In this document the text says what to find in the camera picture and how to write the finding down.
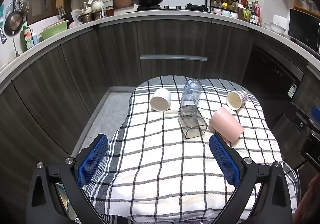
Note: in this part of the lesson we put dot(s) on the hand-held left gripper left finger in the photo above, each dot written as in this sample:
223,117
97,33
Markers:
92,161

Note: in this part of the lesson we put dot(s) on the clear square glass cup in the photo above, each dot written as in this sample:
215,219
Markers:
192,121

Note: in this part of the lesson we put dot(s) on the blue bottle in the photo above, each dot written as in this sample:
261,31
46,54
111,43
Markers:
35,38

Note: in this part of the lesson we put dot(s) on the dark wood kitchen cabinet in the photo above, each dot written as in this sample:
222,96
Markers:
100,64

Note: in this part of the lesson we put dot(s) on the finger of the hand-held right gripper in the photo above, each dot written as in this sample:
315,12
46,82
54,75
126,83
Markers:
315,113

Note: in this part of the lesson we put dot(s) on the white bowls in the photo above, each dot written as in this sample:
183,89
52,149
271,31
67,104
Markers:
278,27

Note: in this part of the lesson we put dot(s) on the red lidded jar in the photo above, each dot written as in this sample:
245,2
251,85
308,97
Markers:
109,11

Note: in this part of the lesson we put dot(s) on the pink cup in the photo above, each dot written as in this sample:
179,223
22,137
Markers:
225,124

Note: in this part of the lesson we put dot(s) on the white cup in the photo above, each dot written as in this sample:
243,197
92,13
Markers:
161,100

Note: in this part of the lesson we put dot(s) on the white teapot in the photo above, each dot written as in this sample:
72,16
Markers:
97,5

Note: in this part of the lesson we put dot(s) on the person's right hand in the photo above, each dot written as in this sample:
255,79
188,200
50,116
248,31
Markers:
310,201

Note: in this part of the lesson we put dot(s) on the hanging frying pan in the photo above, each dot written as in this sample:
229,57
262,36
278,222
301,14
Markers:
13,20

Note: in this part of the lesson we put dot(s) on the red label sauce bottle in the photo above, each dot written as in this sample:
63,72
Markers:
255,15

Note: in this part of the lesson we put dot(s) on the gas stove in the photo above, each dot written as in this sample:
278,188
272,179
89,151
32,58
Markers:
172,7

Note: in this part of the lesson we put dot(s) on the black microwave oven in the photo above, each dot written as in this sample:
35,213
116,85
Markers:
303,28

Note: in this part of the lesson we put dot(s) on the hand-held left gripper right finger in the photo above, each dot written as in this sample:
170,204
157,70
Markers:
225,161

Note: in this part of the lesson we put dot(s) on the green dish soap bottle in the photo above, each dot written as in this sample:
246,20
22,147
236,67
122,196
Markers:
27,38

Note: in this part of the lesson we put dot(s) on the clear plastic bottle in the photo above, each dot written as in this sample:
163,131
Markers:
191,93

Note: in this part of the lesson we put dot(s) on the pink bowl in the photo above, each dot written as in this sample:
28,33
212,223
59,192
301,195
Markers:
74,24

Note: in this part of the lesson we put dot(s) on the green plastic basin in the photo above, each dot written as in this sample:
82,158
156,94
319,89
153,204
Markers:
54,29

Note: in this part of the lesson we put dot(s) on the knife block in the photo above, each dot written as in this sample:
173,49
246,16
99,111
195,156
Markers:
62,12

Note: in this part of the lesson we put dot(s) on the black white checked cloth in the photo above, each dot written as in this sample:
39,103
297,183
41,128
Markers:
160,159

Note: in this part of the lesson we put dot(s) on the built-in black dishwasher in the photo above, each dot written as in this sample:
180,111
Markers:
273,70

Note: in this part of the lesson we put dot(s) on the patterned paper cup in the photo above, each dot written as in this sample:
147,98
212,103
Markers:
237,99

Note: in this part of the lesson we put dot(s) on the metal pot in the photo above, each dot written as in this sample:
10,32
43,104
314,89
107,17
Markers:
86,17

